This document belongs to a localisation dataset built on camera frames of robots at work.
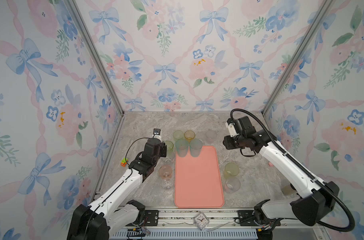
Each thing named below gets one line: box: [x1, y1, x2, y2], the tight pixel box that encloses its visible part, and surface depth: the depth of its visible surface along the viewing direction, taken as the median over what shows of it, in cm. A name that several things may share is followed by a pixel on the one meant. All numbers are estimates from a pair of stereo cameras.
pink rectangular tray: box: [174, 145, 225, 209], surface depth 86 cm
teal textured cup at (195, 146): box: [189, 138, 203, 158], surface depth 96 cm
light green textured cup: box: [172, 130, 184, 140], surface depth 105 cm
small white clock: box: [193, 212, 210, 231], surface depth 73 cm
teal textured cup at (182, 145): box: [175, 139, 189, 158], surface depth 97 cm
